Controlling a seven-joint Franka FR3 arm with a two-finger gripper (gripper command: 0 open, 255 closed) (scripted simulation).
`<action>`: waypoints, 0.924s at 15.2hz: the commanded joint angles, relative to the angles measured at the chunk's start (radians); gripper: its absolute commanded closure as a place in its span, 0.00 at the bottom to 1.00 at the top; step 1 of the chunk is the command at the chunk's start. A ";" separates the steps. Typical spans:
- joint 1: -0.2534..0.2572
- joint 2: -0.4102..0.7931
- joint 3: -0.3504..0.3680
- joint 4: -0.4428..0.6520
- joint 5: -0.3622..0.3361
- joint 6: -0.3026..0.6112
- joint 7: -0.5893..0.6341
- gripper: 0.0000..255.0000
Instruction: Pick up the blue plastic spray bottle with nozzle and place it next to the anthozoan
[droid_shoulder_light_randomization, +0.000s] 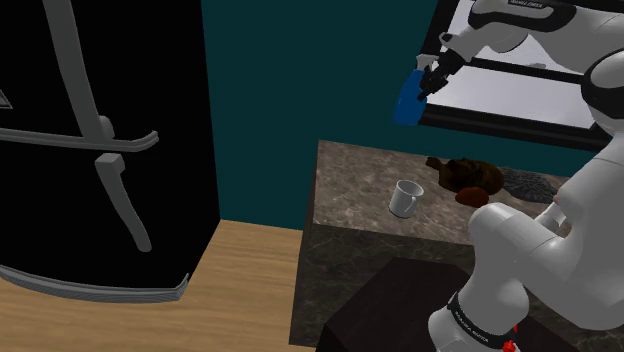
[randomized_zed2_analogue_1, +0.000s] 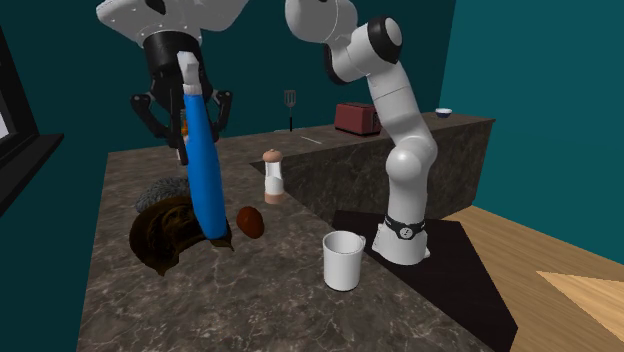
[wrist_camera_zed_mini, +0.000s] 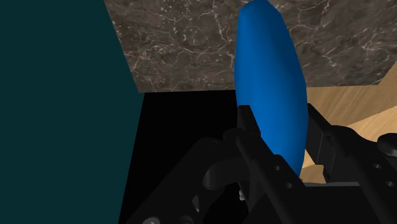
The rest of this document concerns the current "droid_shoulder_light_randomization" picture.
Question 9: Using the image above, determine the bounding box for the blue spray bottle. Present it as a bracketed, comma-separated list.
[393, 53, 440, 127]

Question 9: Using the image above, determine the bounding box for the black framed window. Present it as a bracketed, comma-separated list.
[418, 0, 624, 153]

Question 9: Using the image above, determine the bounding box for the brown plush animal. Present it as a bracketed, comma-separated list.
[425, 155, 506, 197]

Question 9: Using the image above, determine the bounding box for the small brown round lump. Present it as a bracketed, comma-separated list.
[455, 186, 490, 209]

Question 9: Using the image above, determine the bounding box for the white mug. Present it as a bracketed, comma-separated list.
[388, 179, 425, 220]

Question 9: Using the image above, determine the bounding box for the dark robot stand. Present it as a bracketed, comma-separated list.
[315, 256, 582, 352]

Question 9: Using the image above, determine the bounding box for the black fridge with grey handles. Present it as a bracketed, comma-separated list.
[0, 0, 222, 305]

